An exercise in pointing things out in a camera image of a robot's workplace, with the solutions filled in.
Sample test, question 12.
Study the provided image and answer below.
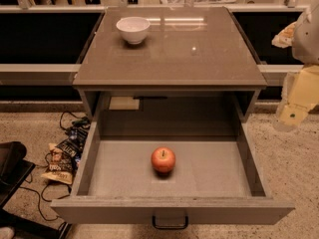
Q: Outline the orange snack bag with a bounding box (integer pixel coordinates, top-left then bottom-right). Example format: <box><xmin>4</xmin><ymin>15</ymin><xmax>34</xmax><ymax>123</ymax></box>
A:
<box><xmin>42</xmin><ymin>143</ymin><xmax>73</xmax><ymax>185</ymax></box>

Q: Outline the white ceramic bowl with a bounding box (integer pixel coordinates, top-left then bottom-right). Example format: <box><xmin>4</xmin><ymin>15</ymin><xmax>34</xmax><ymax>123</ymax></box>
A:
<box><xmin>116</xmin><ymin>17</ymin><xmax>151</xmax><ymax>45</ymax></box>

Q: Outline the grey rail left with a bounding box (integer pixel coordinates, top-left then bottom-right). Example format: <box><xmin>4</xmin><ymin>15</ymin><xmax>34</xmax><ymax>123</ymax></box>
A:
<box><xmin>0</xmin><ymin>64</ymin><xmax>80</xmax><ymax>86</ymax></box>

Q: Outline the grey cabinet with glossy top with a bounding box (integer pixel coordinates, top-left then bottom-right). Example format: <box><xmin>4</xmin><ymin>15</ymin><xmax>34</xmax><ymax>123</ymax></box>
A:
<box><xmin>73</xmin><ymin>7</ymin><xmax>266</xmax><ymax>119</ymax></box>

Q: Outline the dark snack bag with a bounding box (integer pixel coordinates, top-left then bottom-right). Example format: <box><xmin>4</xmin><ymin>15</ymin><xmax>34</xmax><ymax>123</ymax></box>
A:
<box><xmin>57</xmin><ymin>127</ymin><xmax>88</xmax><ymax>157</ymax></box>

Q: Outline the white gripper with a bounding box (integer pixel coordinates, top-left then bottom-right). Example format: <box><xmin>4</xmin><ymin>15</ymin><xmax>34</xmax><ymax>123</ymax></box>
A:
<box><xmin>273</xmin><ymin>65</ymin><xmax>319</xmax><ymax>132</ymax></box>

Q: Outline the black cable on floor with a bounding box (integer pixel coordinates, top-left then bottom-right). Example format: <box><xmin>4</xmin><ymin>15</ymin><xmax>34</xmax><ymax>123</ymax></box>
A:
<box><xmin>19</xmin><ymin>111</ymin><xmax>88</xmax><ymax>223</ymax></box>

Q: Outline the black drawer handle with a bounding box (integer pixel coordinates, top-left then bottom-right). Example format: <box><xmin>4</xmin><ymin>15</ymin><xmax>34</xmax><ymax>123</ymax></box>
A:
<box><xmin>152</xmin><ymin>215</ymin><xmax>189</xmax><ymax>230</ymax></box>

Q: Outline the white label inside cabinet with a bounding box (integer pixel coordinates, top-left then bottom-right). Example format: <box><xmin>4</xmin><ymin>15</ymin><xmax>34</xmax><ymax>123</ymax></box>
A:
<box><xmin>109</xmin><ymin>97</ymin><xmax>140</xmax><ymax>111</ymax></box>

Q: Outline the grey rail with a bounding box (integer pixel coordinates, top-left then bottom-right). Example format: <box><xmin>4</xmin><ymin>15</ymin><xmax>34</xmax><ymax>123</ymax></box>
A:
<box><xmin>0</xmin><ymin>64</ymin><xmax>80</xmax><ymax>86</ymax></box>
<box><xmin>258</xmin><ymin>65</ymin><xmax>302</xmax><ymax>87</ymax></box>

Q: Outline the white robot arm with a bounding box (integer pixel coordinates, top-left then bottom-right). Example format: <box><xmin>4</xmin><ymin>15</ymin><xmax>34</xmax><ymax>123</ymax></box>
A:
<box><xmin>271</xmin><ymin>5</ymin><xmax>319</xmax><ymax>131</ymax></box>

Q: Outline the grey open top drawer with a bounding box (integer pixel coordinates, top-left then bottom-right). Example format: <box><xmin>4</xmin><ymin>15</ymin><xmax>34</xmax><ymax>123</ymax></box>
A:
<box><xmin>51</xmin><ymin>93</ymin><xmax>294</xmax><ymax>225</ymax></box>

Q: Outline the grey rail right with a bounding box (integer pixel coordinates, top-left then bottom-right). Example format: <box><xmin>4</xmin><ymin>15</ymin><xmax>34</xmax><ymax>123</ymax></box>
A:
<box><xmin>258</xmin><ymin>65</ymin><xmax>302</xmax><ymax>87</ymax></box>

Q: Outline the red apple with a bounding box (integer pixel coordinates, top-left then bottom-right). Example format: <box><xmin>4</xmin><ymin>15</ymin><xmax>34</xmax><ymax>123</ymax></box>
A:
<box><xmin>151</xmin><ymin>147</ymin><xmax>175</xmax><ymax>173</ymax></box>

